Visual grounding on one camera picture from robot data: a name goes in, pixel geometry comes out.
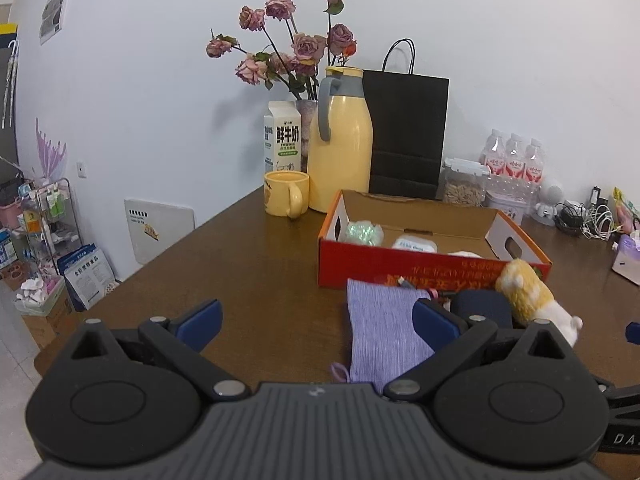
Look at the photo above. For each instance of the purple flower wall sticker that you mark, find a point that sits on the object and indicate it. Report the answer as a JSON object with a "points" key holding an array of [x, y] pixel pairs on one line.
{"points": [[50, 152]]}

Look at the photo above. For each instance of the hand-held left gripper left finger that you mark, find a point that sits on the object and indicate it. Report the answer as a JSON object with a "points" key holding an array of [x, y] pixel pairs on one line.
{"points": [[202, 321]]}

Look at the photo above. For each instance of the blue white bag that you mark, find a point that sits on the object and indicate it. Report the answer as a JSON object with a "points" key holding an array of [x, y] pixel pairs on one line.
{"points": [[87, 275]]}

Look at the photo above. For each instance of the red cardboard box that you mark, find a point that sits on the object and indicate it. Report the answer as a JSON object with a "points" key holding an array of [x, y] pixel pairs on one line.
{"points": [[360, 265]]}

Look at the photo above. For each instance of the colourful snack packet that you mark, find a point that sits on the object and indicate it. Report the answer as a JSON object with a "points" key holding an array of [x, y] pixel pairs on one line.
{"points": [[625, 210]]}

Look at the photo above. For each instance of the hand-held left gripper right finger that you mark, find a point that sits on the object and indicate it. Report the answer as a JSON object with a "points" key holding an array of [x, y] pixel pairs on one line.
{"points": [[435, 327]]}

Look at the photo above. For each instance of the dried rose bouquet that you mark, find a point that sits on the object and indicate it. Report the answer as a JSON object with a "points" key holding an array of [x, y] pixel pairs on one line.
{"points": [[305, 47]]}

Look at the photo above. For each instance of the black paper bag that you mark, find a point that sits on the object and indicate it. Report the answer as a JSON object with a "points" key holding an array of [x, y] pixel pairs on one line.
{"points": [[405, 125]]}

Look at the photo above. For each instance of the yellow mug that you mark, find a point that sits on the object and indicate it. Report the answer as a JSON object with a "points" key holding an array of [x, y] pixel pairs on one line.
{"points": [[280, 195]]}

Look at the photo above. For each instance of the yellow white plush toy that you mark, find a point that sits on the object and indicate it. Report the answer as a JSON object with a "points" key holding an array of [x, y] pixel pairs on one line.
{"points": [[525, 295]]}

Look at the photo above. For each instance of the clear seed container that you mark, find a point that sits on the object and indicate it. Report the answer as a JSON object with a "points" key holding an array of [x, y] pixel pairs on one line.
{"points": [[462, 190]]}

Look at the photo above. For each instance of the white robot figurine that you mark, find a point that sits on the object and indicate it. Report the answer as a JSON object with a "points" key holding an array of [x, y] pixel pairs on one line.
{"points": [[550, 195]]}

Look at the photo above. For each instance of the white milk carton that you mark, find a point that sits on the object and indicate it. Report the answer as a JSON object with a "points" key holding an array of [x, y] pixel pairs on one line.
{"points": [[282, 135]]}

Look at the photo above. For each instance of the yellow thermos jug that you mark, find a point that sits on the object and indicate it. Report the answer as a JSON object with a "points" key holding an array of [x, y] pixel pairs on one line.
{"points": [[340, 150]]}

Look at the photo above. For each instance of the white wipes pack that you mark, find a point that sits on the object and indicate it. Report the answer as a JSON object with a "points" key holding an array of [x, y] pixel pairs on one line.
{"points": [[412, 245]]}

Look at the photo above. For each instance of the wall poster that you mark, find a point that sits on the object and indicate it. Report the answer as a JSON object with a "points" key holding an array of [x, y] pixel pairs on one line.
{"points": [[52, 12]]}

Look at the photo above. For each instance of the white wall panel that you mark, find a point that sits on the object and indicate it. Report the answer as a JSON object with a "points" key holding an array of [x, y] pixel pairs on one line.
{"points": [[165, 230]]}

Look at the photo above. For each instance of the brown cardboard carton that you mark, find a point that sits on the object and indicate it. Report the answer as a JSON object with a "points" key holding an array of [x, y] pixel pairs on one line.
{"points": [[47, 327]]}

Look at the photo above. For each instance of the purple tissue pack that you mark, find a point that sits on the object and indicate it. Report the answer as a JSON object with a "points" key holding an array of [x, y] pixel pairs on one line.
{"points": [[630, 255]]}

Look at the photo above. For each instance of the green glitter pack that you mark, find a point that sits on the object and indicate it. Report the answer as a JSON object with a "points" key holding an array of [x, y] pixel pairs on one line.
{"points": [[364, 232]]}

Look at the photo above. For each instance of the pink plastic basket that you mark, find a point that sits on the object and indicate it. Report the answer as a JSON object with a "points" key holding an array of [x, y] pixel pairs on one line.
{"points": [[10, 215]]}

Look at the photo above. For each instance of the white plastic tub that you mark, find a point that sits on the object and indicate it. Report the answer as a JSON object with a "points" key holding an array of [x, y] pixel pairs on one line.
{"points": [[507, 200]]}

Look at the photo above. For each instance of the grey flower vase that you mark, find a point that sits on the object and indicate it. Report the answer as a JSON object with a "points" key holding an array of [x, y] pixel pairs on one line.
{"points": [[306, 115]]}

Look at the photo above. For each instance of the small black device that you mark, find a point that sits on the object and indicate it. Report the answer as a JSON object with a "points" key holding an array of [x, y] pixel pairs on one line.
{"points": [[599, 196]]}

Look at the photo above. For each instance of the basket of white items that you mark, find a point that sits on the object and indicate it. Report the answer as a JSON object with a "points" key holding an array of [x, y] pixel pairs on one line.
{"points": [[37, 295]]}

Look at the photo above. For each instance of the navy zip case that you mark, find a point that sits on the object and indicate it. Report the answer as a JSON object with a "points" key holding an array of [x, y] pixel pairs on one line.
{"points": [[485, 302]]}

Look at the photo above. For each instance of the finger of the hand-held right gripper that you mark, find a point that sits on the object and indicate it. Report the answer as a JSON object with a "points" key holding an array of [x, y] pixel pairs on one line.
{"points": [[633, 333]]}

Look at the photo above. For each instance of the white wall socket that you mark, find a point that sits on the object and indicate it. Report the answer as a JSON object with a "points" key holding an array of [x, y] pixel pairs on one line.
{"points": [[81, 169]]}

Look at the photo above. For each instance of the purple knitted cloth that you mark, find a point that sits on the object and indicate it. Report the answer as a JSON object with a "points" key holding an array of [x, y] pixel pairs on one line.
{"points": [[380, 330]]}

